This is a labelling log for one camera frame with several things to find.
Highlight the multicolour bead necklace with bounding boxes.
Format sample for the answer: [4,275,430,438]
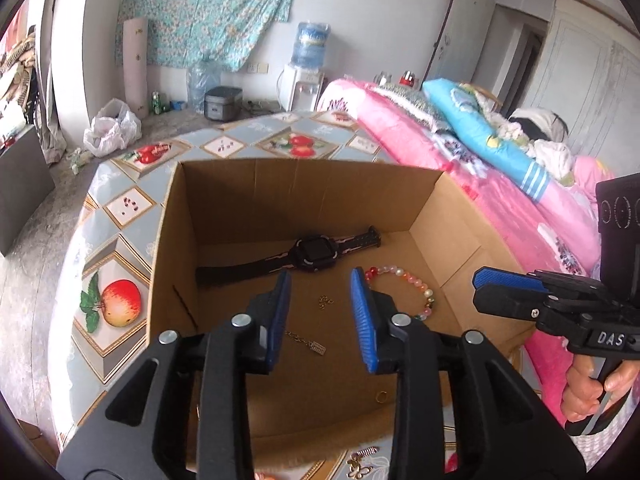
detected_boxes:
[363,264,436,322]

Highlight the small silver chain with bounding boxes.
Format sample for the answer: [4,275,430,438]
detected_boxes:
[284,328,328,357]

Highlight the pink strap digital watch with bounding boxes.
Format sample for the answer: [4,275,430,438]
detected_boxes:
[195,226,382,286]

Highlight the operator right hand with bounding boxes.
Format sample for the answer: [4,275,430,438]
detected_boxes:
[561,354,639,422]

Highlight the pink floral blanket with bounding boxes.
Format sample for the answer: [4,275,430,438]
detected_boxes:
[316,77,616,461]

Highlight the fruit pattern tablecloth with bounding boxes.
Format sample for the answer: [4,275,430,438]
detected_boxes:
[49,112,395,448]

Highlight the gold butterfly brooch rings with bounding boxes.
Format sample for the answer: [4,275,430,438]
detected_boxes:
[345,444,381,478]

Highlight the person in white top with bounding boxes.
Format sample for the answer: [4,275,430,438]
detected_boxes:
[509,108,574,185]

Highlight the blue striped pillow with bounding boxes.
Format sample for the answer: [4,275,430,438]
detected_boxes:
[422,78,551,203]

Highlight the brown cardboard box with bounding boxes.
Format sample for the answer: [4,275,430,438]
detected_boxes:
[146,158,536,470]

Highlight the white water dispenser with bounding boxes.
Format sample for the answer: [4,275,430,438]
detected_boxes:
[277,64,324,112]

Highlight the dark grey cabinet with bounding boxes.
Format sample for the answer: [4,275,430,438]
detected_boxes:
[0,125,54,257]

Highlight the blue water jug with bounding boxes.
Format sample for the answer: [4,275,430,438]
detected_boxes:
[291,22,331,70]

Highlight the white plastic bag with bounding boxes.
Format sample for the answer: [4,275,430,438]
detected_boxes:
[84,99,142,157]

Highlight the grey rice cooker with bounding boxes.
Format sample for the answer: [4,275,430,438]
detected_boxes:
[204,86,243,122]

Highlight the empty clear water jug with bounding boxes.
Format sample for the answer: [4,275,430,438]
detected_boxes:
[186,56,221,115]

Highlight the rolled pink mat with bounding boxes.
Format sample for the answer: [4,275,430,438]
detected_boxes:
[122,18,149,119]

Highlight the floral teal wall cloth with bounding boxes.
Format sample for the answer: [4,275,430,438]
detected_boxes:
[115,0,293,73]

